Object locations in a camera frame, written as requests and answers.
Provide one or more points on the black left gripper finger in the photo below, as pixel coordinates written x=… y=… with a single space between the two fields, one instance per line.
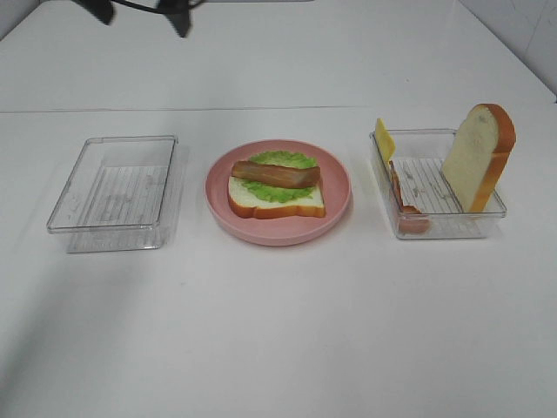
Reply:
x=178 y=14
x=102 y=10

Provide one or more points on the clear plastic tray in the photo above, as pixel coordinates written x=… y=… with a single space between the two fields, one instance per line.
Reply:
x=418 y=159
x=123 y=194

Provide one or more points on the bread slice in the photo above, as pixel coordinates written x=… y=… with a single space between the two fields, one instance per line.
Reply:
x=479 y=154
x=246 y=205

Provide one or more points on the left clear plastic tray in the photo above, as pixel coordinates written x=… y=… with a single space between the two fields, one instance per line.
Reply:
x=123 y=194

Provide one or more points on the pink bacon strip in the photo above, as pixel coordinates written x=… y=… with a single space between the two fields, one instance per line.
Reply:
x=410 y=219

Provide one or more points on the right clear plastic tray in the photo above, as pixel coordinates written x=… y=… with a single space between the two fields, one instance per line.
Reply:
x=418 y=159

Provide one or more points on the yellow cheese slice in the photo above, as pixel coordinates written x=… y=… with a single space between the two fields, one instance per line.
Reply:
x=384 y=141

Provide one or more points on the dark brown bacon strip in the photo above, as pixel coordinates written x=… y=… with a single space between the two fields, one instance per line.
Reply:
x=276 y=175

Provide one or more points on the green lettuce leaf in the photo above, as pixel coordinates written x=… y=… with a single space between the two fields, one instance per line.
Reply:
x=277 y=194

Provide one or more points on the pink round plate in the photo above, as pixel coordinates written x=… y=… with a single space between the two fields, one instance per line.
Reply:
x=336 y=189

